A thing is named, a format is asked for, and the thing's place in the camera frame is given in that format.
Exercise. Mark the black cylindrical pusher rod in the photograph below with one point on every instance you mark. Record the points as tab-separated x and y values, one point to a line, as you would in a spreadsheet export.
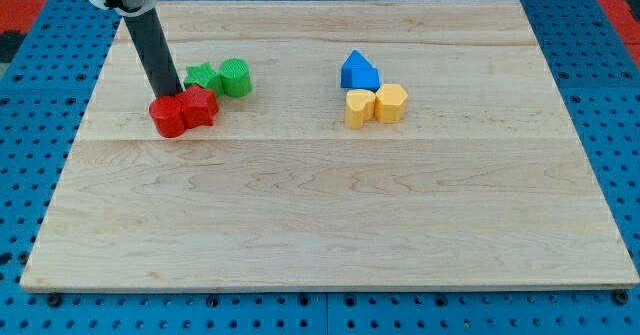
151	46

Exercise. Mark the red cylinder block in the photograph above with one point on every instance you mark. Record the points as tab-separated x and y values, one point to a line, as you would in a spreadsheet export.
167	116

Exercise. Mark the green star block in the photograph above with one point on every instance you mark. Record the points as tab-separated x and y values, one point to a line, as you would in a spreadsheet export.
205	77

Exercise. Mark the red star block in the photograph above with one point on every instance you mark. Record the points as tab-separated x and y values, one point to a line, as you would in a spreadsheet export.
199	106

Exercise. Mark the green cylinder block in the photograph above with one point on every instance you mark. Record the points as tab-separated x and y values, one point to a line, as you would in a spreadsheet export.
235	77

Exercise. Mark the blue triangle block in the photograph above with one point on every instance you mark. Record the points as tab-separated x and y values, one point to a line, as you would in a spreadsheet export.
356	60

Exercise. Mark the yellow heart block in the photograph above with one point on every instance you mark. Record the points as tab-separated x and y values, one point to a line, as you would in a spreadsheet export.
359	107

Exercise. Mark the blue cube block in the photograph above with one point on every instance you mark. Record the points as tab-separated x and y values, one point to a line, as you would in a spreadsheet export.
360	78

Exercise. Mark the yellow hexagon block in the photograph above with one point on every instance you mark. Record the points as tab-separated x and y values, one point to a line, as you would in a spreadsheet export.
390	103

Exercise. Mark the light wooden board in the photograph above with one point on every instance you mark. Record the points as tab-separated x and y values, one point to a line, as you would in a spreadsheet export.
483	185

